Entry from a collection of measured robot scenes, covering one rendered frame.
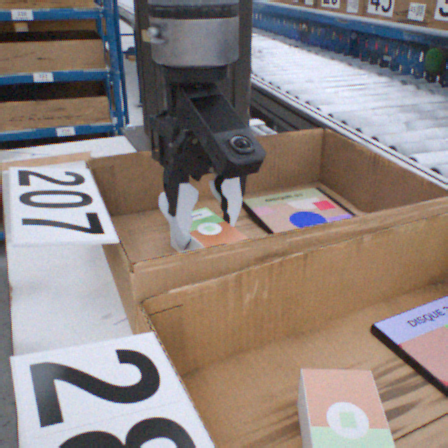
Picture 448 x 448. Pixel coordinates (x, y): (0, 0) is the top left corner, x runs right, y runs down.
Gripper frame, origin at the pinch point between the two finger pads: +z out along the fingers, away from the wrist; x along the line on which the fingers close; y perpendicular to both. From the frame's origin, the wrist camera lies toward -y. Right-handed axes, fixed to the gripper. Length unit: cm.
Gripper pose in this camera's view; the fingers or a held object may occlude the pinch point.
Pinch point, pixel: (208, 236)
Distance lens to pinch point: 58.4
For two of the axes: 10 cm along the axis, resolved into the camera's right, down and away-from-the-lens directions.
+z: 0.0, 8.8, 4.8
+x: -8.4, 2.6, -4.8
